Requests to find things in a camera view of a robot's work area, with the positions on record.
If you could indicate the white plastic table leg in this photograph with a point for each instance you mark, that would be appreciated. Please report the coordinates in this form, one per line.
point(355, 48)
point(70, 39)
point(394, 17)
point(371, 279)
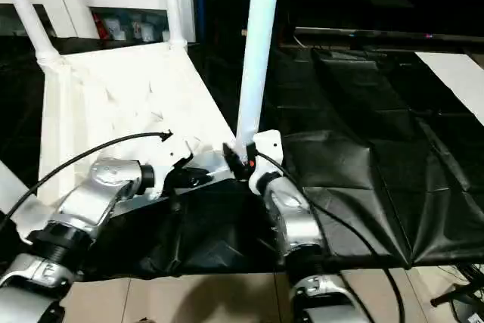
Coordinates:
point(30, 16)
point(257, 54)
point(9, 187)
point(172, 5)

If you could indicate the flat white board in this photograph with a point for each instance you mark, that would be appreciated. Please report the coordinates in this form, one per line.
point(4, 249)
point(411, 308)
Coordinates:
point(453, 77)

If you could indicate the black floor rod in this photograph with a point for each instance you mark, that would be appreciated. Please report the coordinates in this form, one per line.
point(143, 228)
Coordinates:
point(450, 295)

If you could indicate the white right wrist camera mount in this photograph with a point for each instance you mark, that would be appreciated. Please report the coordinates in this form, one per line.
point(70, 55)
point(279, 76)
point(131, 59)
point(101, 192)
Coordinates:
point(268, 145)

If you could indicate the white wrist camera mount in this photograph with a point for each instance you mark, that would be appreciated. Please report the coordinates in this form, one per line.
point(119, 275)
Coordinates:
point(268, 145)
point(170, 156)

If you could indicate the white plastic table top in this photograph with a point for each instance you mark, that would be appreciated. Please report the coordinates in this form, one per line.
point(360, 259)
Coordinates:
point(113, 84)

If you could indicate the small red box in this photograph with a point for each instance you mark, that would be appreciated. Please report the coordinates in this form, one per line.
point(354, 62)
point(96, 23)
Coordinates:
point(99, 26)

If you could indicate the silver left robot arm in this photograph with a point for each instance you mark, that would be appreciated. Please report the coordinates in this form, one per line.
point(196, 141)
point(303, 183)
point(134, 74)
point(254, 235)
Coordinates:
point(102, 187)

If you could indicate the long black bar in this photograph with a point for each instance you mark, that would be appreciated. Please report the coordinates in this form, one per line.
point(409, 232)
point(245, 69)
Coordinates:
point(378, 33)

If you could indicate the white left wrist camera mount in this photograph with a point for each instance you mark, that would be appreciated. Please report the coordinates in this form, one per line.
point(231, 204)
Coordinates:
point(170, 156)

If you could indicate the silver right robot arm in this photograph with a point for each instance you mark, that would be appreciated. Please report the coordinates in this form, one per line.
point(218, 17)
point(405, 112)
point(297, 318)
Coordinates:
point(298, 221)

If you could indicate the black glossy mat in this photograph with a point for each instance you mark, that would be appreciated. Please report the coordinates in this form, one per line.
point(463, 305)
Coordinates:
point(359, 149)

